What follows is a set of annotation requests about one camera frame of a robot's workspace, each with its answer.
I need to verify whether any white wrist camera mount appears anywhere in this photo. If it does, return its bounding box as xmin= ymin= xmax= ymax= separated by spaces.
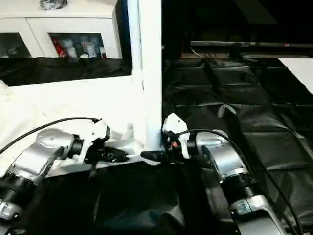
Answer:
xmin=77 ymin=117 xmax=111 ymax=165
xmin=161 ymin=112 xmax=190 ymax=159

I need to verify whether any white plastic table top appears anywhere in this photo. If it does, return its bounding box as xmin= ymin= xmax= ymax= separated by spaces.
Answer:
xmin=0 ymin=70 xmax=163 ymax=179

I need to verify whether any white plastic table leg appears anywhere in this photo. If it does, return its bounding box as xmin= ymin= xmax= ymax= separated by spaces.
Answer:
xmin=138 ymin=0 xmax=163 ymax=151
xmin=126 ymin=0 xmax=145 ymax=86

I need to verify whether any white glass-door cabinet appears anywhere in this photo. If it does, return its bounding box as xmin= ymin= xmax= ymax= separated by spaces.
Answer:
xmin=0 ymin=6 xmax=123 ymax=59

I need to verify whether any patterned bowl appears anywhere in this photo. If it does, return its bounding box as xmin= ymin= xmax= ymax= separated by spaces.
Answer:
xmin=40 ymin=0 xmax=69 ymax=10

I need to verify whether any black work mat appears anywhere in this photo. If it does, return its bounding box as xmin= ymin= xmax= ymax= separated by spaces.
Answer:
xmin=0 ymin=55 xmax=313 ymax=235

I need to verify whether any red packet behind glass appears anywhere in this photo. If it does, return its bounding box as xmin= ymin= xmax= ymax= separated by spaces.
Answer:
xmin=51 ymin=38 xmax=67 ymax=58

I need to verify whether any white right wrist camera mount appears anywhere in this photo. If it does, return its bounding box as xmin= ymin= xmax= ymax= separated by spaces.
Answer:
xmin=161 ymin=112 xmax=190 ymax=159

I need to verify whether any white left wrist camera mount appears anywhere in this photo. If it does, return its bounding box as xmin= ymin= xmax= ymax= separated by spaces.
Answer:
xmin=77 ymin=117 xmax=111 ymax=165

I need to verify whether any flat white sheet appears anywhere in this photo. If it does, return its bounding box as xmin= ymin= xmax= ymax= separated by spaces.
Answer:
xmin=278 ymin=58 xmax=313 ymax=96

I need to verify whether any long black bar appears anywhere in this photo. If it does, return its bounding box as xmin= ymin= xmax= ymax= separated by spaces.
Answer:
xmin=190 ymin=41 xmax=313 ymax=49

